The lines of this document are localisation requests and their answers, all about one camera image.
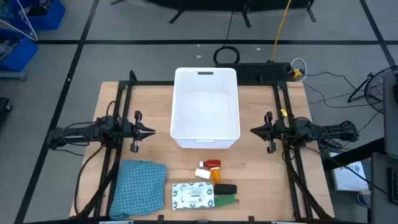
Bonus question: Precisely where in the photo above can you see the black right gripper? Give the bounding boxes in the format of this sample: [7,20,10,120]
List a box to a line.
[250,111,292,154]

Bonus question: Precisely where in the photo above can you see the white printed plastic packet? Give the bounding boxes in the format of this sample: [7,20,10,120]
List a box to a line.
[172,182,215,211]

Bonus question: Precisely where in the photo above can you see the black coiled cable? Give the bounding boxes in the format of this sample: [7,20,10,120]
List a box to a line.
[213,12,241,67]

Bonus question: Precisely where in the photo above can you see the blue storage bin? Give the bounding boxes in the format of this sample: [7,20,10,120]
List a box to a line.
[0,0,66,31]
[0,29,40,73]

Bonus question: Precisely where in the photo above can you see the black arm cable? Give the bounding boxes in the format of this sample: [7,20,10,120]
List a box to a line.
[73,145,105,216]

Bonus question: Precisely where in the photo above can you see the black aluminium table frame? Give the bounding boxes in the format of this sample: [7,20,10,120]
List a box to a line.
[70,70,336,224]

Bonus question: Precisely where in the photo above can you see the white cable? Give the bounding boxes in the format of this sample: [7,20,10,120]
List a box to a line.
[290,57,308,83]

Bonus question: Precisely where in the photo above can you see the white wire hanger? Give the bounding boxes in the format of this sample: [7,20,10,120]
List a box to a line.
[0,0,39,42]

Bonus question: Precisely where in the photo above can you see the black floor cable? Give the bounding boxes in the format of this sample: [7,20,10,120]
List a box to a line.
[303,71,379,110]

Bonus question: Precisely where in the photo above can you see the black floor fan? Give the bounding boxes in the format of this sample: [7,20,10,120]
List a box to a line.
[347,65,398,114]

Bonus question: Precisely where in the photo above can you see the orange small block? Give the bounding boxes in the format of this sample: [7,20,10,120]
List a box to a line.
[210,167,222,184]

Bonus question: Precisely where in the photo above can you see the white printed booklet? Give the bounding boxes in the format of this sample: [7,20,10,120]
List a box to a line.
[329,152,371,192]

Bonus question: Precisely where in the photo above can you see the black power box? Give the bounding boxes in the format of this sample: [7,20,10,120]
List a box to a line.
[228,62,295,83]

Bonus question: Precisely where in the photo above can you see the small white bottle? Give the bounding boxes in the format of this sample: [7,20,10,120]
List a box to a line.
[195,167,211,180]

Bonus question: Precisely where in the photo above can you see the yellow cable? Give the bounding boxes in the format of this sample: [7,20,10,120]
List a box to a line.
[269,0,293,62]

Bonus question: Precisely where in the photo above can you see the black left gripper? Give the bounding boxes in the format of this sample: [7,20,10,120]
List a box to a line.
[121,110,156,154]

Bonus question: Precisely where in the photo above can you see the green bandage roll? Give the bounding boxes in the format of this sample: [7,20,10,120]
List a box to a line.
[213,194,240,208]

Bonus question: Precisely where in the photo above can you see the red bottle with white cap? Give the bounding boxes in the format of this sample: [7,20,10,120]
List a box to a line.
[199,159,221,170]

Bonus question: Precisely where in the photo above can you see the white plastic basket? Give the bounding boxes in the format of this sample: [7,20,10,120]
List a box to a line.
[170,67,241,149]

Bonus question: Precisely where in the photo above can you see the black stand legs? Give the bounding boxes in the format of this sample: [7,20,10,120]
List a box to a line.
[110,0,318,29]

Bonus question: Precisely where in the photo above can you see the grey monitor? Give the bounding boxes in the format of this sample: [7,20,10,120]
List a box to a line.
[382,73,398,157]

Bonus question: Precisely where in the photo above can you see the teal patterned cloth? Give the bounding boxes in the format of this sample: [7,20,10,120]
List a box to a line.
[109,159,168,220]

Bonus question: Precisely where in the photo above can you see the black desk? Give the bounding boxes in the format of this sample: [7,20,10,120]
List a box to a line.
[322,136,398,224]

